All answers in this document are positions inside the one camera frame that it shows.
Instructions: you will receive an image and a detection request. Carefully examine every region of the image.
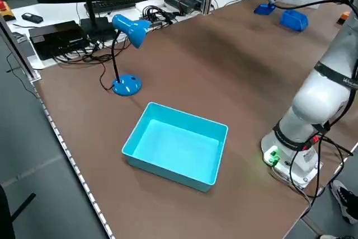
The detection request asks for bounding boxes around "cyan plastic bin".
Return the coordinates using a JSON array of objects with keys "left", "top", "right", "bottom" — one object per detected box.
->
[{"left": 121, "top": 101, "right": 230, "bottom": 193}]

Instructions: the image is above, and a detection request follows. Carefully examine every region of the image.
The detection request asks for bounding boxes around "small blue parts tray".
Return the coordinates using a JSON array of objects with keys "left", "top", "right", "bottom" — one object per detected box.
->
[{"left": 253, "top": 3, "right": 277, "bottom": 16}]

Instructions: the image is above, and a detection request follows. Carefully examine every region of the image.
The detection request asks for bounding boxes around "black cable tangle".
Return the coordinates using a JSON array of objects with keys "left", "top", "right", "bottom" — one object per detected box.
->
[{"left": 53, "top": 5, "right": 180, "bottom": 63}]

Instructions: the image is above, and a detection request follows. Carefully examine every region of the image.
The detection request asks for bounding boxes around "black lamp cable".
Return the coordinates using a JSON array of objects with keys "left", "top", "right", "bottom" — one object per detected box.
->
[{"left": 99, "top": 62, "right": 115, "bottom": 92}]

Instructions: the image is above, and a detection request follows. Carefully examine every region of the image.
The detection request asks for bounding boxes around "small black handheld device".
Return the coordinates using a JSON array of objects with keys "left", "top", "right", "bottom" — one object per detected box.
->
[{"left": 21, "top": 12, "right": 44, "bottom": 25}]

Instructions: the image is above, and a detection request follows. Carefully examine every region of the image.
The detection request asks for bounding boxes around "red emergency stop button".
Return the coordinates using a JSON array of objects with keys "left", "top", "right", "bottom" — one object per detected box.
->
[{"left": 0, "top": 0, "right": 14, "bottom": 22}]

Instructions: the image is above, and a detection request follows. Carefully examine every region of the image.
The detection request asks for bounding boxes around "orange button box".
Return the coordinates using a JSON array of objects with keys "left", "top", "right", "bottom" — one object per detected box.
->
[{"left": 336, "top": 11, "right": 352, "bottom": 26}]

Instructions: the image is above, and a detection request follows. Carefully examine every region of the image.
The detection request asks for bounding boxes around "person's shoe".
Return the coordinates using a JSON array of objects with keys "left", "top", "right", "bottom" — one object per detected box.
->
[
  {"left": 329, "top": 179, "right": 358, "bottom": 225},
  {"left": 319, "top": 233, "right": 358, "bottom": 239}
]

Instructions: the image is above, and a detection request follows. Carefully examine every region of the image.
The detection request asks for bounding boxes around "black base cable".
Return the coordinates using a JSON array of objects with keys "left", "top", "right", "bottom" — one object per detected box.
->
[{"left": 287, "top": 134, "right": 355, "bottom": 205}]

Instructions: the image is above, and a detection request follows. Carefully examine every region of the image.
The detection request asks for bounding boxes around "flat black device box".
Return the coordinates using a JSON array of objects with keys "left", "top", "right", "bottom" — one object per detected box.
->
[{"left": 29, "top": 20, "right": 91, "bottom": 61}]

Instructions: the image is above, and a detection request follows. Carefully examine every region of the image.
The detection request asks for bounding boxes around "black keyboard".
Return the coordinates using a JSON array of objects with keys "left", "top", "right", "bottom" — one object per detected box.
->
[{"left": 91, "top": 0, "right": 149, "bottom": 14}]

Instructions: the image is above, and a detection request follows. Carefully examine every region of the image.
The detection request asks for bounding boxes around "aluminium frame rail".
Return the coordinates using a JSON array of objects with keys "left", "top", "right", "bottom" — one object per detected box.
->
[{"left": 0, "top": 14, "right": 42, "bottom": 83}]

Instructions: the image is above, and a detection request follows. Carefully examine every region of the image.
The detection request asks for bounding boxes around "blue storage box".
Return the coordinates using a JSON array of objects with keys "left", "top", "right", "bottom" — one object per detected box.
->
[{"left": 279, "top": 9, "right": 309, "bottom": 33}]

